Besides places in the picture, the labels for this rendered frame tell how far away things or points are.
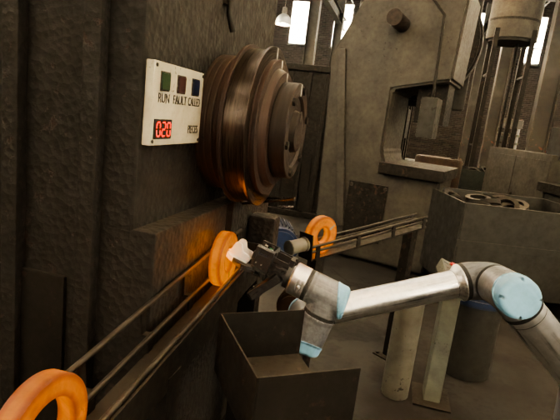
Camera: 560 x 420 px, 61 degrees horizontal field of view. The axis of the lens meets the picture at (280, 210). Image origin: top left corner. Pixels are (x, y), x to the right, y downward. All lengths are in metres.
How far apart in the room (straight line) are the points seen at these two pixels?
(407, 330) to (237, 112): 1.28
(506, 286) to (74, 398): 1.08
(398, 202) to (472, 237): 0.83
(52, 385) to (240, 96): 0.81
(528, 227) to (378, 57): 1.75
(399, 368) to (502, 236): 1.59
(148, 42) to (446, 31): 3.19
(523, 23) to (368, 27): 6.19
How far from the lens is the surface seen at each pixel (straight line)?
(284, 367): 1.13
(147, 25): 1.09
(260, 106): 1.28
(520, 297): 1.45
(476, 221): 3.44
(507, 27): 10.12
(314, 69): 5.62
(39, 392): 0.75
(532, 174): 5.28
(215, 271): 1.31
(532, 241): 3.65
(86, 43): 1.11
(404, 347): 2.19
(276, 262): 1.31
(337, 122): 4.17
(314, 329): 1.30
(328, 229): 1.95
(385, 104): 4.08
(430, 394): 2.34
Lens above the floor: 1.16
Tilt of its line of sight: 11 degrees down
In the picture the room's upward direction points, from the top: 7 degrees clockwise
